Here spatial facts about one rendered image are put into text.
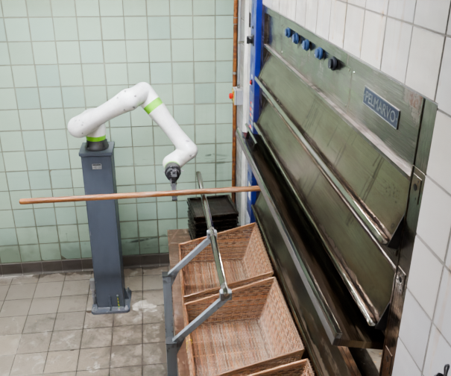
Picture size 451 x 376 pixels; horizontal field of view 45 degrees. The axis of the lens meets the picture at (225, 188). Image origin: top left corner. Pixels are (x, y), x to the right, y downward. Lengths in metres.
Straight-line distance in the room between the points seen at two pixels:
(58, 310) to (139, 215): 0.91
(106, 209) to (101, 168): 0.29
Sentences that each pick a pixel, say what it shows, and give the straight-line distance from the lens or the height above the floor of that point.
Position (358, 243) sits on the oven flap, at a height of 1.56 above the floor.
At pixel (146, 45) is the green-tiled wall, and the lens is 3.91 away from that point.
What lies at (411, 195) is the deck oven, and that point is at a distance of 1.40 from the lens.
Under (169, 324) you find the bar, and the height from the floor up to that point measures 0.67.
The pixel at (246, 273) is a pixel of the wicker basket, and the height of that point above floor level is 0.59.
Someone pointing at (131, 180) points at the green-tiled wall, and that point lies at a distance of 4.20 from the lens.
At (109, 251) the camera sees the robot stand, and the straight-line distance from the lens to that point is 3.83.
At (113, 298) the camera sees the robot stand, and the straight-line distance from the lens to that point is 4.04.
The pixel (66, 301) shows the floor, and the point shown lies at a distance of 4.26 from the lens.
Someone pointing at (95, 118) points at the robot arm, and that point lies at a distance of 3.27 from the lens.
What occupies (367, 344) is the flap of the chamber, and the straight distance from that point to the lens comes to 1.65.
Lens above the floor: 2.43
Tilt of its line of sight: 25 degrees down
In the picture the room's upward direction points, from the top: straight up
